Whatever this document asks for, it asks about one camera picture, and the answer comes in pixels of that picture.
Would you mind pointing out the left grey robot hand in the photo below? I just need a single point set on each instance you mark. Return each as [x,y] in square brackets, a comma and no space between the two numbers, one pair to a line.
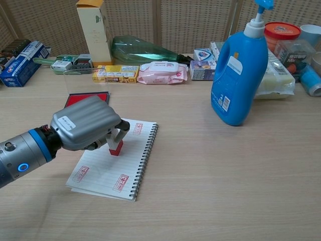
[85,120]

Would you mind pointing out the red white stamp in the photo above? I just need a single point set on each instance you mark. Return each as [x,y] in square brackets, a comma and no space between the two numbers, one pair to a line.
[116,150]

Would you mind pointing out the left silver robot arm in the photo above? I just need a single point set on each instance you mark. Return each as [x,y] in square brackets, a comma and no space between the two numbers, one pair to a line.
[22,155]

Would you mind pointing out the white spiral lined notebook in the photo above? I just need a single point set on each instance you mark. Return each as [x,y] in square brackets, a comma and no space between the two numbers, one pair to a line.
[120,173]

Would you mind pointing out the red ink pad clear lid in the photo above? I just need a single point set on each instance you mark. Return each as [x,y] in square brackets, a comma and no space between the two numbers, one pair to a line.
[75,99]

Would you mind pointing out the yellow printed flat box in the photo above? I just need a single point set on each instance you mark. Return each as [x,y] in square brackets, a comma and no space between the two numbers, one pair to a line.
[115,74]

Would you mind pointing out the grey black date stamper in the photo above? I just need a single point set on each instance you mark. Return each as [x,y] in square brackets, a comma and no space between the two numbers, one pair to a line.
[82,61]

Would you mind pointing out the small white green box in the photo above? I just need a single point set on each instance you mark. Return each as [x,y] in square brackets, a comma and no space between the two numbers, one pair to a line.
[61,65]

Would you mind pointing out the blue toothpaste box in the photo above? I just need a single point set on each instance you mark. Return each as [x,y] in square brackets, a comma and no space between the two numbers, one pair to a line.
[22,67]

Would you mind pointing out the green plastic spray bottle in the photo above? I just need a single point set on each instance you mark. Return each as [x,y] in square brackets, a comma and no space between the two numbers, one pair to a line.
[138,50]

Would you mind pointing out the tall cream carton orange top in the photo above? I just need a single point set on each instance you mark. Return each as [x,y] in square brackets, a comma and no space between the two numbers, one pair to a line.
[94,32]

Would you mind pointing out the pink wet wipes pack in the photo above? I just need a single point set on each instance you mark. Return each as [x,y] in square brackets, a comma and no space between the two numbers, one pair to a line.
[163,72]

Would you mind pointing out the dark drink bottle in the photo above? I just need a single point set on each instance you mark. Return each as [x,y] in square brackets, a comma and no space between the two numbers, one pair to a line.
[15,47]

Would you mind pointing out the purple small soap box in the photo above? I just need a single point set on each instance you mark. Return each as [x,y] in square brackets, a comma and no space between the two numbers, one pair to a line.
[201,70]

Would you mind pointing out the wicker folding screen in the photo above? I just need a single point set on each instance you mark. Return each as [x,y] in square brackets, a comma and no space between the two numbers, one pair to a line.
[175,20]

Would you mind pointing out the blue white soap box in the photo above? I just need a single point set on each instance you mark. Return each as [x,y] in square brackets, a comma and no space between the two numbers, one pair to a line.
[204,54]

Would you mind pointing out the blue detergent pump bottle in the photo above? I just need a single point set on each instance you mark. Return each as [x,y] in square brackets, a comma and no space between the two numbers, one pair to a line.
[238,82]

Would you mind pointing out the long white vacuum rice pack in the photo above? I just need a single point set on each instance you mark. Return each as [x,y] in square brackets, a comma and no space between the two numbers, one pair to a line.
[278,80]

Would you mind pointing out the orange lid snack jar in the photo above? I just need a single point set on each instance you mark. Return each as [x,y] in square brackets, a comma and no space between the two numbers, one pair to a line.
[282,31]

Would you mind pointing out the clear plastic snack box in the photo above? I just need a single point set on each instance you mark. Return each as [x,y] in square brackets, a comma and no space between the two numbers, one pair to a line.
[293,57]

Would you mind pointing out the blue cylindrical tube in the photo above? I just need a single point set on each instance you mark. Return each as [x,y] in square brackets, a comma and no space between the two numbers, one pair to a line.
[311,80]

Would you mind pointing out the beige bowl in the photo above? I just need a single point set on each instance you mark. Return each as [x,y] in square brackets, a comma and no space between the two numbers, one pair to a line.
[317,59]

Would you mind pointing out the light blue mug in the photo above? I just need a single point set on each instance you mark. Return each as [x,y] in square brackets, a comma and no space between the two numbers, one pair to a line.
[312,33]

